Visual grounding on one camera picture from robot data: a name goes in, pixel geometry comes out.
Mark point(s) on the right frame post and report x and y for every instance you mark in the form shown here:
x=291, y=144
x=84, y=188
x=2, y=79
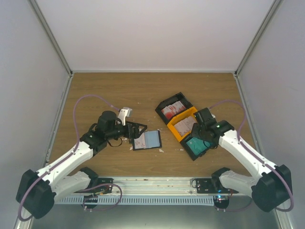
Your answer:
x=258, y=35

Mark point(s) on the left frame post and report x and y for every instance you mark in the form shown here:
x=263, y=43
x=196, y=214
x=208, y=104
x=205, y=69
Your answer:
x=39, y=14

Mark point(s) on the grey cable duct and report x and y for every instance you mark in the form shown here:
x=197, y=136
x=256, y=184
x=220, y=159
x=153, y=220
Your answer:
x=153, y=200

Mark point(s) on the black bin left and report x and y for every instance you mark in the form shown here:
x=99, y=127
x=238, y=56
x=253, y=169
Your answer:
x=177, y=97

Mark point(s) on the red white cards stack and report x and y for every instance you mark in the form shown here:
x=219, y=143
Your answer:
x=173, y=109

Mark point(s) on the aluminium front rail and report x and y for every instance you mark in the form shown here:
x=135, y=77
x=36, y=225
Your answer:
x=133, y=186

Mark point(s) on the frame post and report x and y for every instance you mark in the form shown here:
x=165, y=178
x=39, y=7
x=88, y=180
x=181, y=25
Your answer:
x=258, y=35
x=39, y=14

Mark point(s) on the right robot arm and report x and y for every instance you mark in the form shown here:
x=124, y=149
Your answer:
x=269, y=185

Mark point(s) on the orange bin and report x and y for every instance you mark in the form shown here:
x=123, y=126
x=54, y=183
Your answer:
x=179, y=117

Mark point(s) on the white red VIP card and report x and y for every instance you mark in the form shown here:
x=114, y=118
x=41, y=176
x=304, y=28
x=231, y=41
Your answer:
x=139, y=143

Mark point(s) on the black leather card holder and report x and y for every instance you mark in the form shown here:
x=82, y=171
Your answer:
x=152, y=140

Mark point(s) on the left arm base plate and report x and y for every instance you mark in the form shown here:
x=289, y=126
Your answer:
x=99, y=190

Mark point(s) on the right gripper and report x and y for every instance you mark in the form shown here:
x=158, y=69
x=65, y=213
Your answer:
x=195, y=133

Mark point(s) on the teal cards stack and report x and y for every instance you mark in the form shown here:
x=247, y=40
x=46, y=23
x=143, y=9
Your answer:
x=198, y=146

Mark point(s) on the white pink cards stack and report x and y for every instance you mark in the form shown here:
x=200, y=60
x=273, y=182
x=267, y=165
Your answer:
x=184, y=126

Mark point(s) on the black bin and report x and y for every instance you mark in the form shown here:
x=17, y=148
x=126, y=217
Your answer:
x=187, y=149
x=177, y=97

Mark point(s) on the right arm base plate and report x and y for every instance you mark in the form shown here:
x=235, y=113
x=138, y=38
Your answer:
x=207, y=186

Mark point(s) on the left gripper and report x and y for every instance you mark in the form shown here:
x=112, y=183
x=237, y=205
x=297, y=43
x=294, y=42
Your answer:
x=135, y=135

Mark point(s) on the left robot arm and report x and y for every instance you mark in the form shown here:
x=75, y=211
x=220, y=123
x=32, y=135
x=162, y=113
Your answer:
x=39, y=191

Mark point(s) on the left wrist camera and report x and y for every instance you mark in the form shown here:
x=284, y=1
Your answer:
x=123, y=114

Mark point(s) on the black bin right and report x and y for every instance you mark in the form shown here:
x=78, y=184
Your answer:
x=187, y=149

